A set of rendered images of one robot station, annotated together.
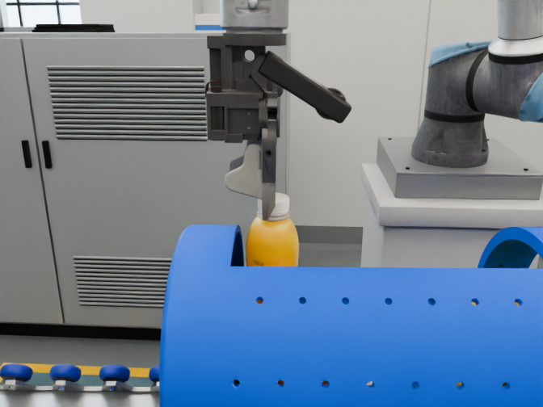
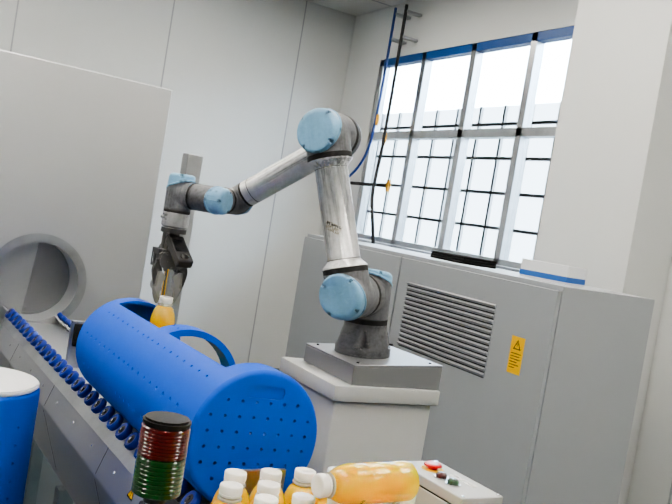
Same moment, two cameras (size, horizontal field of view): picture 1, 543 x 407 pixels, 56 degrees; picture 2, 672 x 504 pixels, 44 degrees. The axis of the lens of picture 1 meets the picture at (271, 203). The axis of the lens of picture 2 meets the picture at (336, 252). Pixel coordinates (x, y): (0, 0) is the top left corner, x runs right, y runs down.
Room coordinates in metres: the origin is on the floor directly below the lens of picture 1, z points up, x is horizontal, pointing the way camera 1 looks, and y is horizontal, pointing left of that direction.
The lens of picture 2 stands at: (-0.26, -2.17, 1.54)
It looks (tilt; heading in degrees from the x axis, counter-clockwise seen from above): 2 degrees down; 57
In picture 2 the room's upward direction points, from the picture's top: 9 degrees clockwise
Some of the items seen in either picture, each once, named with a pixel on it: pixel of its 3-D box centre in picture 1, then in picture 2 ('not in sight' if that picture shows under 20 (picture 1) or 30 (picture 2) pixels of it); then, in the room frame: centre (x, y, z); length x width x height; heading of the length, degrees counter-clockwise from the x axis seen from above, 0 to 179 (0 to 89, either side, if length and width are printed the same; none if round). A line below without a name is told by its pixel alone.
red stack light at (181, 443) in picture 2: not in sight; (164, 439); (0.16, -1.19, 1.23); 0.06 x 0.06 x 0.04
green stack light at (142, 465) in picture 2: not in sight; (158, 473); (0.16, -1.19, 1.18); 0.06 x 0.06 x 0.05
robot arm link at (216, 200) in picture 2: not in sight; (213, 199); (0.66, -0.06, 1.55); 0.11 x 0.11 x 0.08; 34
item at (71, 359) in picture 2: not in sight; (84, 345); (0.54, 0.52, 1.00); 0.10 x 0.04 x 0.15; 179
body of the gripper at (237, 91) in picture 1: (247, 88); (169, 249); (0.59, 0.03, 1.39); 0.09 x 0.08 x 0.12; 89
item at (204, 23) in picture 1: (224, 23); (552, 272); (2.31, 0.20, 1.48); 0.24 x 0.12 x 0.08; 94
